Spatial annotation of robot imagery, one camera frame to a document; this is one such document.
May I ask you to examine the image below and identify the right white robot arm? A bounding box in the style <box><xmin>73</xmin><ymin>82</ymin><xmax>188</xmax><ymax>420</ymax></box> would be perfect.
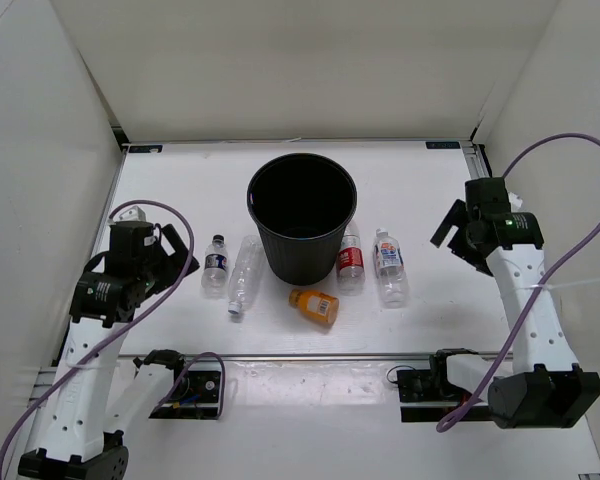
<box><xmin>429</xmin><ymin>177</ymin><xmax>600</xmax><ymax>433</ymax></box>

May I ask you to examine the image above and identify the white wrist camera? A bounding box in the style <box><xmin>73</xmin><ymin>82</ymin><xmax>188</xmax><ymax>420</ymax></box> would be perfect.
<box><xmin>508</xmin><ymin>192</ymin><xmax>523</xmax><ymax>212</ymax></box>
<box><xmin>109</xmin><ymin>205</ymin><xmax>146</xmax><ymax>224</ymax></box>

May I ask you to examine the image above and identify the small clear black-cap bottle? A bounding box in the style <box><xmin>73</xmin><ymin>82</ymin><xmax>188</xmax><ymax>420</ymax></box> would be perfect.
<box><xmin>201</xmin><ymin>234</ymin><xmax>229</xmax><ymax>298</ymax></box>

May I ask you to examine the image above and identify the red label clear bottle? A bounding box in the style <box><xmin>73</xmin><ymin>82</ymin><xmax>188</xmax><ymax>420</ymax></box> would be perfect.
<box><xmin>336</xmin><ymin>221</ymin><xmax>365</xmax><ymax>296</ymax></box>

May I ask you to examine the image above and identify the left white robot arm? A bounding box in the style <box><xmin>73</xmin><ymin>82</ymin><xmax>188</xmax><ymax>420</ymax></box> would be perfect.
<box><xmin>18</xmin><ymin>220</ymin><xmax>199</xmax><ymax>479</ymax></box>

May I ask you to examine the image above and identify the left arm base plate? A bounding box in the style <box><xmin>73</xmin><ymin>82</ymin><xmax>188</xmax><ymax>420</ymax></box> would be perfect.
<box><xmin>150</xmin><ymin>361</ymin><xmax>226</xmax><ymax>420</ymax></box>

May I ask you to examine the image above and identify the right aluminium frame rail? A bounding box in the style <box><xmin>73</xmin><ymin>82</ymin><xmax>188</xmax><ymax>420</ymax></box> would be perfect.
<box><xmin>461</xmin><ymin>142</ymin><xmax>492</xmax><ymax>180</ymax></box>

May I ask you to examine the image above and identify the black plastic waste bin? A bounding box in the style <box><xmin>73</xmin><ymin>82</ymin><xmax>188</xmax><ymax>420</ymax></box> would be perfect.
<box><xmin>246</xmin><ymin>153</ymin><xmax>357</xmax><ymax>286</ymax></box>

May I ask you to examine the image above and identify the orange juice bottle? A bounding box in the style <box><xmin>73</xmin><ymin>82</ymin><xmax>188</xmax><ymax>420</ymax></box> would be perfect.
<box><xmin>288</xmin><ymin>289</ymin><xmax>340</xmax><ymax>328</ymax></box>

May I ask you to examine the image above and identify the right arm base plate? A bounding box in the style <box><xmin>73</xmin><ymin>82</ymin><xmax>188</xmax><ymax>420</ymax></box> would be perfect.
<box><xmin>385</xmin><ymin>365</ymin><xmax>471</xmax><ymax>423</ymax></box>

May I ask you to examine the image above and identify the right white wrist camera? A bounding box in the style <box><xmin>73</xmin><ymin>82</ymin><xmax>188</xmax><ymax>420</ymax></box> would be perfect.
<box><xmin>508</xmin><ymin>192</ymin><xmax>523</xmax><ymax>212</ymax></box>

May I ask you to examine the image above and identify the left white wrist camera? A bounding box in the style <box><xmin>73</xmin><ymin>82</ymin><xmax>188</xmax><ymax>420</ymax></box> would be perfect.
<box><xmin>109</xmin><ymin>205</ymin><xmax>146</xmax><ymax>224</ymax></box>

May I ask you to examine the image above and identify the front aluminium rail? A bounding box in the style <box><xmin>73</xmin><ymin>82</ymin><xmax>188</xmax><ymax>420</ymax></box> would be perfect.
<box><xmin>117</xmin><ymin>350</ymin><xmax>516</xmax><ymax>362</ymax></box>

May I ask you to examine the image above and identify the tall clear crushed bottle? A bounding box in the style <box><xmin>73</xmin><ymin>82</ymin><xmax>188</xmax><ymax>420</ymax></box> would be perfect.
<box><xmin>228</xmin><ymin>235</ymin><xmax>265</xmax><ymax>317</ymax></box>

